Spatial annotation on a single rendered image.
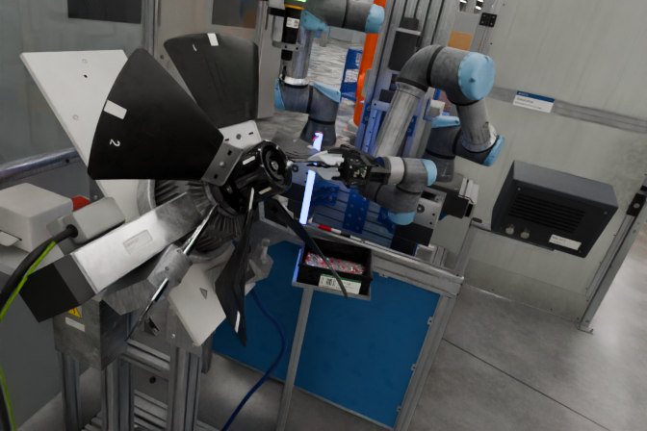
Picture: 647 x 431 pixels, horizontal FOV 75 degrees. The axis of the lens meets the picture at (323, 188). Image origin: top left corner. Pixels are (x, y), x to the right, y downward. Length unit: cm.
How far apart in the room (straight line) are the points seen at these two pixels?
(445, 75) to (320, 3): 38
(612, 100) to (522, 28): 62
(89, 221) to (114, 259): 8
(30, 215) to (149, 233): 46
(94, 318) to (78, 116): 47
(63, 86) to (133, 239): 38
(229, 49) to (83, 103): 34
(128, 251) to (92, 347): 49
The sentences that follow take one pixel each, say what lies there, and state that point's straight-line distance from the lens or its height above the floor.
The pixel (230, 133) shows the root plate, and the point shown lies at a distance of 98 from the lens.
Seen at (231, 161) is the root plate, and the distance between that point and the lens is 90.
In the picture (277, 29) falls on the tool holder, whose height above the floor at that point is 149.
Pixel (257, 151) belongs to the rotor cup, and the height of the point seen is 126.
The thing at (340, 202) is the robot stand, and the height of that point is 83.
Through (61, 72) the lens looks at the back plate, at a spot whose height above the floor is 133.
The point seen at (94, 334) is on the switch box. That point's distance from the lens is 121.
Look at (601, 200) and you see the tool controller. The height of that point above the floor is 123.
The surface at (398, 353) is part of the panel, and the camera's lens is 164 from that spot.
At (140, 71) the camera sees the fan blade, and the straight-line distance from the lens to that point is 77.
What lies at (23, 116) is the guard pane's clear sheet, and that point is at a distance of 144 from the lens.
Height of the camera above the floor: 155
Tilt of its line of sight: 23 degrees down
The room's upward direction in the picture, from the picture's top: 11 degrees clockwise
